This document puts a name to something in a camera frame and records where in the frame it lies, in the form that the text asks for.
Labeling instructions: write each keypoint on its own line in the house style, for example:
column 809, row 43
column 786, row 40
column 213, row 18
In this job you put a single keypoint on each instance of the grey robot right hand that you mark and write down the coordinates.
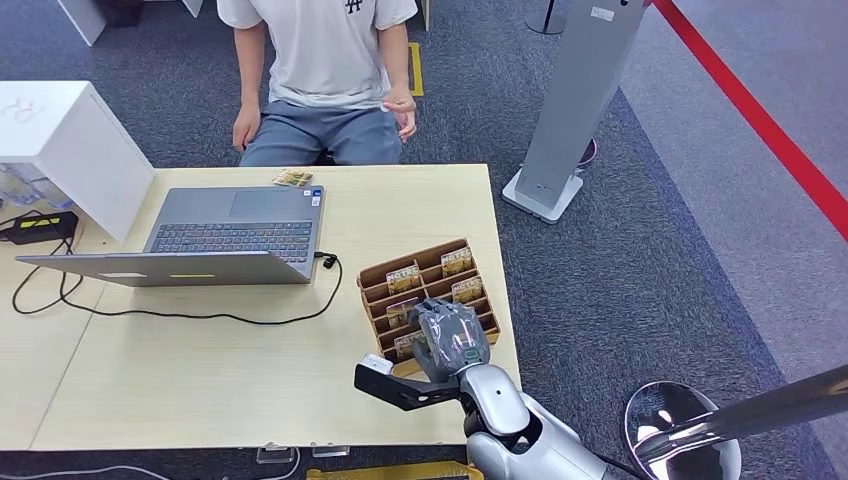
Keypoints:
column 454, row 341

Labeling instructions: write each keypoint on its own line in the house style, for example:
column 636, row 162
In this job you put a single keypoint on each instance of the yellow hotel key card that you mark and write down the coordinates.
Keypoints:
column 467, row 290
column 292, row 177
column 407, row 344
column 403, row 280
column 456, row 262
column 399, row 313

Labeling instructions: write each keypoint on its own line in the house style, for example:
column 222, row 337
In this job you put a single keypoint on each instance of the brown cardboard card holder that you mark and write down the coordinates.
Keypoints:
column 430, row 275

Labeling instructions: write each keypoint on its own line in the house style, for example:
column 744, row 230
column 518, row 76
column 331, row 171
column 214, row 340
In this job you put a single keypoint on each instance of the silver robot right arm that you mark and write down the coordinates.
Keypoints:
column 517, row 424

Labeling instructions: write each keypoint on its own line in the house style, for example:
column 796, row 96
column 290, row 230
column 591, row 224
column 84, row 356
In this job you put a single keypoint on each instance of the person's right forearm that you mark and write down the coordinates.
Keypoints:
column 250, row 69

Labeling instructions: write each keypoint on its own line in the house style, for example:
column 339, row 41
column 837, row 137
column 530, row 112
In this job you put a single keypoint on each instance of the person's left forearm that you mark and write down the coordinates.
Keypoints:
column 395, row 60

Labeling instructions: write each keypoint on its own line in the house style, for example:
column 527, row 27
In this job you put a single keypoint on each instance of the person's left hand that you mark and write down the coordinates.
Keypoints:
column 401, row 109

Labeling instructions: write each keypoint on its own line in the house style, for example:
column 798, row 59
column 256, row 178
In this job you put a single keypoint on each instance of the person's hand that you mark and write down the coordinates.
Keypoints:
column 401, row 109
column 246, row 127

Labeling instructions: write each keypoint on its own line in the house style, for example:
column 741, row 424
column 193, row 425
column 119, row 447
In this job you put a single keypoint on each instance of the person's right hand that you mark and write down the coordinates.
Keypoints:
column 246, row 127

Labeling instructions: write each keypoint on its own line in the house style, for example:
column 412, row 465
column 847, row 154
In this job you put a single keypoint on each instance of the person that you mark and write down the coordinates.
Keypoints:
column 318, row 60

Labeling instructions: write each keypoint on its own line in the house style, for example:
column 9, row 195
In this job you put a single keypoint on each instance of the yellow flat object under table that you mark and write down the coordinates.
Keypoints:
column 397, row 472

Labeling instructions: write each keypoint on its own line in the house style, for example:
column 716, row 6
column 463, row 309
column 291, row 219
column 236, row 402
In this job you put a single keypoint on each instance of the grey open laptop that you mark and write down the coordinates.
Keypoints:
column 238, row 225

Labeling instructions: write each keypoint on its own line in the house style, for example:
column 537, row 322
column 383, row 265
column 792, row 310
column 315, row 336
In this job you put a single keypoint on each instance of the grey kiosk pillar stand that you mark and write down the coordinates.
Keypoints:
column 576, row 99

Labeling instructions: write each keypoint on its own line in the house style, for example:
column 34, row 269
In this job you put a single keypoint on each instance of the grey round stanchion base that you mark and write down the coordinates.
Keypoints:
column 546, row 20

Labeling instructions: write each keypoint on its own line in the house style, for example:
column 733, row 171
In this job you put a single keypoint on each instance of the red barrier belt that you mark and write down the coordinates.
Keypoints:
column 755, row 112

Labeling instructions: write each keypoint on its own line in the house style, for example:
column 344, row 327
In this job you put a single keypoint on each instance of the white cabinet box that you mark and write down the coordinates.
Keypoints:
column 73, row 146

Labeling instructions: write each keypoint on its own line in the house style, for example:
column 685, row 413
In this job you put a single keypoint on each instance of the black power adapter yellow label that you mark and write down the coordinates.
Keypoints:
column 40, row 227

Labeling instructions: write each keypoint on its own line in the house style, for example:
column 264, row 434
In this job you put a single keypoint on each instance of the clear plastic water bottles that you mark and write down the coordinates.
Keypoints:
column 26, row 189

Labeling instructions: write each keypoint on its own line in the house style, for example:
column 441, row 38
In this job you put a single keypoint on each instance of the white furniture panel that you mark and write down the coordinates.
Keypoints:
column 83, row 16

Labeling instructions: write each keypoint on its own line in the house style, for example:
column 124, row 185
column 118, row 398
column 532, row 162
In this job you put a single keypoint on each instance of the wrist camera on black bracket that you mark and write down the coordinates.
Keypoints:
column 397, row 391

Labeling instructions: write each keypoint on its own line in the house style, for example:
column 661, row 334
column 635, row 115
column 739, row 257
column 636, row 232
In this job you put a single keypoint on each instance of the clear plastic table bracket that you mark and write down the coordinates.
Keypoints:
column 275, row 454
column 330, row 451

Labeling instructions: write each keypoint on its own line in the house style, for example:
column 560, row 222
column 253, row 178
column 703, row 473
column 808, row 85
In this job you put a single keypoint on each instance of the chrome stanchion post with base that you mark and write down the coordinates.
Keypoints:
column 762, row 407

